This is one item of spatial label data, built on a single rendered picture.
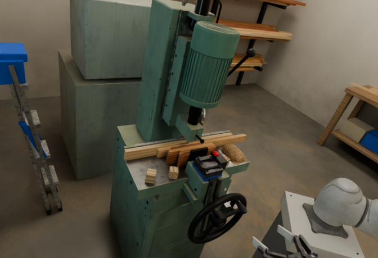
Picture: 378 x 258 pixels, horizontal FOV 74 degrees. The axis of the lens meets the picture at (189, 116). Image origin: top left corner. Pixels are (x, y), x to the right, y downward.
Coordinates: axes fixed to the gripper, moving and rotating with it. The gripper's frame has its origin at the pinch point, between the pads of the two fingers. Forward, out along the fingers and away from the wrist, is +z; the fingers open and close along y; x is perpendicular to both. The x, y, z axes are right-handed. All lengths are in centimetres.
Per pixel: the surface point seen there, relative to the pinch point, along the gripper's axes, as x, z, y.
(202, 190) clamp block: -10.8, 22.7, 14.8
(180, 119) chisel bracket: -35, 47, 12
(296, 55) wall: -73, 224, -312
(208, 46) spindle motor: -67, 23, 15
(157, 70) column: -57, 57, 19
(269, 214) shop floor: 68, 74, -96
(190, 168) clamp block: -17.1, 31.2, 15.4
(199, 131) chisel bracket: -31.1, 37.6, 7.0
